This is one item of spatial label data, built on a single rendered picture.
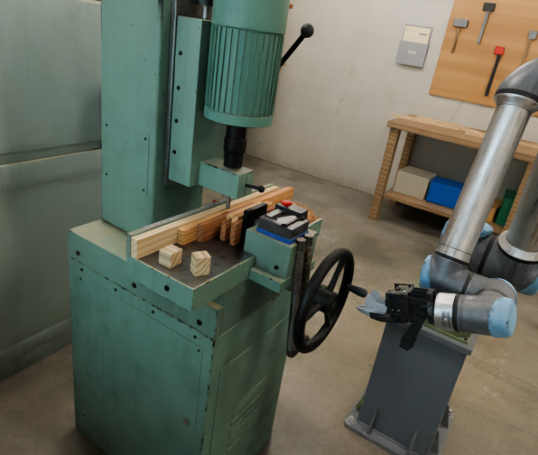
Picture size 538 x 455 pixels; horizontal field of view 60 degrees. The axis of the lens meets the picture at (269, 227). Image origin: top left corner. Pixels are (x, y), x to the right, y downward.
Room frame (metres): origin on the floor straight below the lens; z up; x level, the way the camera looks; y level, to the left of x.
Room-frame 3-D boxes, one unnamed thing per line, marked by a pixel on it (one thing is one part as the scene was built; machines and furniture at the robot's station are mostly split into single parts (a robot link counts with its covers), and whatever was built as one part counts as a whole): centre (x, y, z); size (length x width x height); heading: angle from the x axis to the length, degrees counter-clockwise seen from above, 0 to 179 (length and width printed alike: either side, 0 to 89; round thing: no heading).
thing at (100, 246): (1.26, 0.23, 0.76); 0.57 x 0.45 x 0.09; 60
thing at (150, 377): (1.25, 0.23, 0.36); 0.58 x 0.45 x 0.71; 60
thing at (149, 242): (1.19, 0.15, 0.93); 0.60 x 0.02 x 0.05; 150
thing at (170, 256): (0.93, 0.21, 0.92); 0.04 x 0.04 x 0.04; 63
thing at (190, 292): (1.13, 0.04, 0.87); 0.61 x 0.30 x 0.06; 150
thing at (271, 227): (1.09, -0.04, 0.99); 0.13 x 0.11 x 0.06; 150
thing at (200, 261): (0.92, 0.14, 0.92); 0.04 x 0.03 x 0.05; 122
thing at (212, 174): (1.21, 0.14, 1.03); 0.14 x 0.07 x 0.09; 60
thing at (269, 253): (1.08, -0.04, 0.92); 0.15 x 0.13 x 0.09; 150
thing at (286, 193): (1.27, 0.08, 0.92); 0.54 x 0.02 x 0.04; 150
